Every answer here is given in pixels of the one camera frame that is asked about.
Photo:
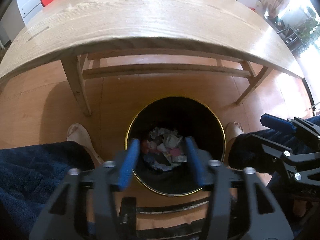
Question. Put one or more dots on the person's left leg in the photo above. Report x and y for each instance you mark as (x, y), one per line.
(29, 176)

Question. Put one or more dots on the person's right leg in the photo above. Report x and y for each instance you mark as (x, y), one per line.
(245, 149)

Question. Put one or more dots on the person's leg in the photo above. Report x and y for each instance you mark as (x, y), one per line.
(29, 176)
(245, 149)

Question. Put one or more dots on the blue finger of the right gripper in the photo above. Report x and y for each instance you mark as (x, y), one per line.
(269, 151)
(296, 126)

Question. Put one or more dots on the black chair under person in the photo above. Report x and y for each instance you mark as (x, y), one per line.
(180, 221)

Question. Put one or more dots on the green potted plant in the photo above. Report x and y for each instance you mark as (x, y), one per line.
(308, 31)

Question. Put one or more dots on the trash pile in bin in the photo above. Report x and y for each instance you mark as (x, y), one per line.
(163, 150)

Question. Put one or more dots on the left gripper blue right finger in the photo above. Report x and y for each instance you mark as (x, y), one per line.
(240, 206)

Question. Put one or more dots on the white cabinet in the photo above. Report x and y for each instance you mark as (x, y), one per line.
(15, 14)

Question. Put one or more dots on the left beige slipper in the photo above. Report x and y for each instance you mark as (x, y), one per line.
(77, 133)

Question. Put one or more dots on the black round trash bin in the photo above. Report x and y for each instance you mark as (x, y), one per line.
(162, 127)

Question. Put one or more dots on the beige slipper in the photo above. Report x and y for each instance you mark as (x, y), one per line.
(77, 133)
(232, 131)

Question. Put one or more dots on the black wooden chair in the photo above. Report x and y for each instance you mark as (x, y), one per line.
(290, 37)

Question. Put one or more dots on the wooden table frame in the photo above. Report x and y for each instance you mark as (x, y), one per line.
(100, 38)

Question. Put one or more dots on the right beige slipper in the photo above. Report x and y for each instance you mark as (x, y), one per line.
(232, 131)

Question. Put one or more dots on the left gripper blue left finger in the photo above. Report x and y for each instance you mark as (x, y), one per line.
(64, 216)

